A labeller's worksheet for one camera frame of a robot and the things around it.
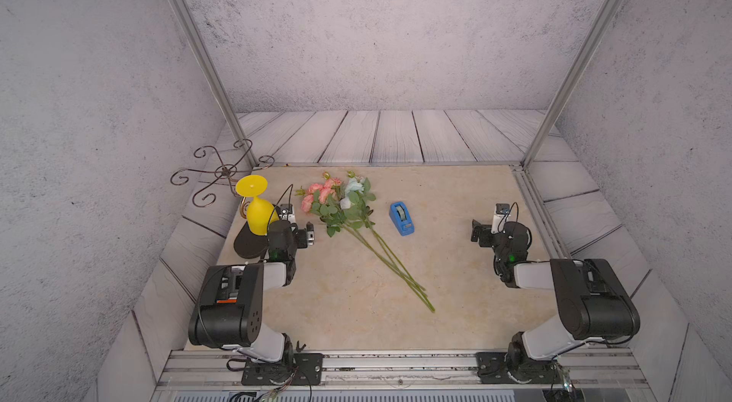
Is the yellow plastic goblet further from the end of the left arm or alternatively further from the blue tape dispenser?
the blue tape dispenser

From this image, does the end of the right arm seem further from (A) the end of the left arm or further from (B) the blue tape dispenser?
(A) the end of the left arm

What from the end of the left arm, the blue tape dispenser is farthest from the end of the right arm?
the end of the left arm

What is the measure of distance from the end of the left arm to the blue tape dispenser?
301mm

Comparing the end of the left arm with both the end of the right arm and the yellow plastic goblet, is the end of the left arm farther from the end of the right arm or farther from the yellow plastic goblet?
the end of the right arm

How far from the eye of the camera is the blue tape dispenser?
1007 mm

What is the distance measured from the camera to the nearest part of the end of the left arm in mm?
874

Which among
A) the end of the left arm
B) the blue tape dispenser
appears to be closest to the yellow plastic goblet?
the end of the left arm

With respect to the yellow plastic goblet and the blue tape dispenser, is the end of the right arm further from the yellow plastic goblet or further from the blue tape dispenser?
the yellow plastic goblet
